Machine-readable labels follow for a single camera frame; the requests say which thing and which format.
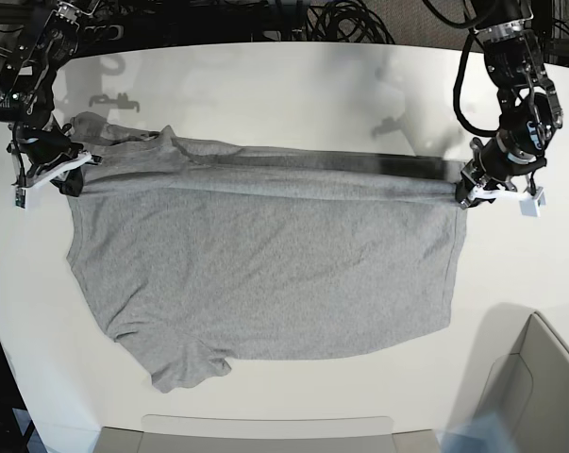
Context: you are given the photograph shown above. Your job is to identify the grey plastic bin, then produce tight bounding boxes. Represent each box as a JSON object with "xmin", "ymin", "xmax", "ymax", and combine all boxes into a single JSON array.
[{"xmin": 446, "ymin": 306, "xmax": 569, "ymax": 453}]

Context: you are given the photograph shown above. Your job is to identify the blue cloth at bottom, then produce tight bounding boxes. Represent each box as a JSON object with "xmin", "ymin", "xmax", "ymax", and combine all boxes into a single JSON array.
[{"xmin": 437, "ymin": 411, "xmax": 508, "ymax": 453}]

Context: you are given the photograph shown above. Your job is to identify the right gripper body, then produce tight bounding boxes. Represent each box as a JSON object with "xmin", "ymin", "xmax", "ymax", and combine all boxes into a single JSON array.
[{"xmin": 9, "ymin": 125, "xmax": 100, "ymax": 188}]

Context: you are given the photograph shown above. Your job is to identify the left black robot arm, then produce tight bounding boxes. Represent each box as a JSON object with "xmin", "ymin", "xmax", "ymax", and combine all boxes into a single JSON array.
[{"xmin": 453, "ymin": 1, "xmax": 563, "ymax": 209}]

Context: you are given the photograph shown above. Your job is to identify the grey T-shirt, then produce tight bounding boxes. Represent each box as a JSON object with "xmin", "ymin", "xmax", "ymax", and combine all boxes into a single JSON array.
[{"xmin": 67, "ymin": 113, "xmax": 466, "ymax": 393}]

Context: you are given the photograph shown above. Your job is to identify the tangled black cables behind table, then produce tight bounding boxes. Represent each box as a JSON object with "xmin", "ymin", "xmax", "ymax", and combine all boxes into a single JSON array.
[{"xmin": 307, "ymin": 0, "xmax": 398, "ymax": 46}]

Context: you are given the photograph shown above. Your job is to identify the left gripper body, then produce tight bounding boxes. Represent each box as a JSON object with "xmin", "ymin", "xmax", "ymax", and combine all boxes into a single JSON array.
[{"xmin": 460, "ymin": 137, "xmax": 546, "ymax": 201}]

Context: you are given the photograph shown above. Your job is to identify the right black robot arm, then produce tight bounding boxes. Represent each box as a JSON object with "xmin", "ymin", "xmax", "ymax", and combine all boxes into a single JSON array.
[{"xmin": 0, "ymin": 1, "xmax": 102, "ymax": 209}]

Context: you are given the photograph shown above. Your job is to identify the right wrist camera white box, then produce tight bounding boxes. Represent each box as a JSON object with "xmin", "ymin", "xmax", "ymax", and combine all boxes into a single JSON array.
[{"xmin": 14, "ymin": 186, "xmax": 41, "ymax": 210}]

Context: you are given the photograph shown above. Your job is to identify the grey tray at table edge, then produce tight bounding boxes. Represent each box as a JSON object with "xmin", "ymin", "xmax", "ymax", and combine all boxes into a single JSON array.
[{"xmin": 94, "ymin": 414, "xmax": 441, "ymax": 452}]

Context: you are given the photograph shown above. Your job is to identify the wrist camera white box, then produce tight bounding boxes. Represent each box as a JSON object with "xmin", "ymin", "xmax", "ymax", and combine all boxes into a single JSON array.
[
  {"xmin": 519, "ymin": 186, "xmax": 546, "ymax": 218},
  {"xmin": 14, "ymin": 186, "xmax": 41, "ymax": 210}
]

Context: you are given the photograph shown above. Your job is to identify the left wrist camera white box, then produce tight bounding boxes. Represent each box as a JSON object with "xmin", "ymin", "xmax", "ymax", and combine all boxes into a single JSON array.
[{"xmin": 519, "ymin": 186, "xmax": 546, "ymax": 218}]

